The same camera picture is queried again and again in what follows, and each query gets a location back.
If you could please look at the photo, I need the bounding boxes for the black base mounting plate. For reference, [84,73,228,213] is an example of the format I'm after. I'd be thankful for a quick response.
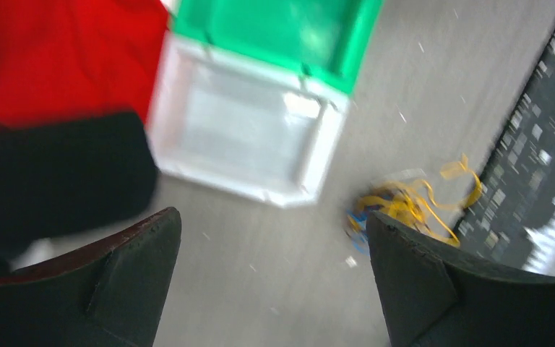
[456,29,555,276]

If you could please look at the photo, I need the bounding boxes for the white plastic bin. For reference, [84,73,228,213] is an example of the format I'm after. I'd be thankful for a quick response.
[147,32,350,208]

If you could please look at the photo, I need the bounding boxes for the green plastic bin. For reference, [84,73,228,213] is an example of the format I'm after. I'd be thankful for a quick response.
[172,0,383,94]

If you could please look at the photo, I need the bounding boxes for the black t-shirt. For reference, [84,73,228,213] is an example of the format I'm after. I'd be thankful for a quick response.
[0,111,158,275]

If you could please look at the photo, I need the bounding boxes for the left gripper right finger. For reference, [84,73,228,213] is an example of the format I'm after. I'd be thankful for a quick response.
[366,213,555,346]

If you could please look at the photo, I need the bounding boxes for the yellow cable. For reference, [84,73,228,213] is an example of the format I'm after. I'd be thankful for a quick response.
[351,153,483,248]

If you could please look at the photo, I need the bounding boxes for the red t-shirt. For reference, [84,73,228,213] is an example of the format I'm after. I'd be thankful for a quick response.
[0,1,169,128]

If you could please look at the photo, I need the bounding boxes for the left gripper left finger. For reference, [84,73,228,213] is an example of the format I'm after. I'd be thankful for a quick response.
[0,207,181,346]

